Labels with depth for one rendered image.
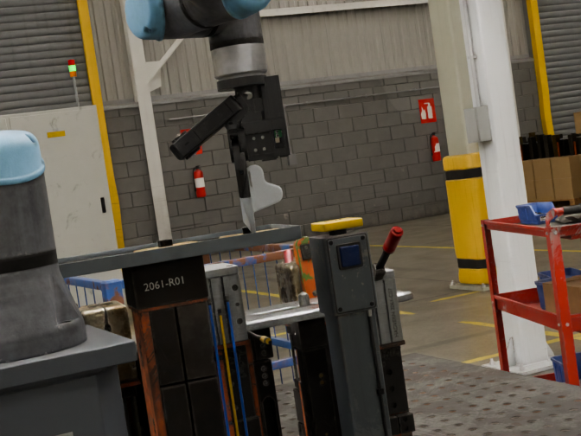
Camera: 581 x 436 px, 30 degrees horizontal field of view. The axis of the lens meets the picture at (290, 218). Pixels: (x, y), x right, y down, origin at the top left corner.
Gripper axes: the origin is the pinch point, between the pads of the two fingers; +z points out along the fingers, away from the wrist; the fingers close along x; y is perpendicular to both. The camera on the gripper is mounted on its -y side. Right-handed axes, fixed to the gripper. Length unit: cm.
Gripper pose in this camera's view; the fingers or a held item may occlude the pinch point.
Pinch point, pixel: (247, 223)
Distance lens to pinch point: 151.5
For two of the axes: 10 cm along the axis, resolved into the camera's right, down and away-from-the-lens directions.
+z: 1.4, 9.9, 0.5
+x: -0.3, -0.5, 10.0
